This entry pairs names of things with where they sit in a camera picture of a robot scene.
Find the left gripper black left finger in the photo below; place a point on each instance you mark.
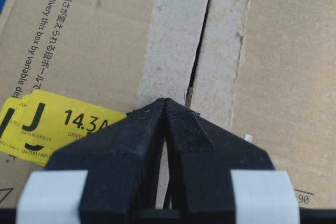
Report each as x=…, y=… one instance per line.
x=101, y=178

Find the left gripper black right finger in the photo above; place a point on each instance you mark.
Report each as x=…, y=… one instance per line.
x=218, y=177

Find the brown cardboard box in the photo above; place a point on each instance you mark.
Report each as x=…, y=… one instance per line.
x=261, y=69

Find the yellow shipping label sticker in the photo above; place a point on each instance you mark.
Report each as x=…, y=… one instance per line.
x=36, y=125

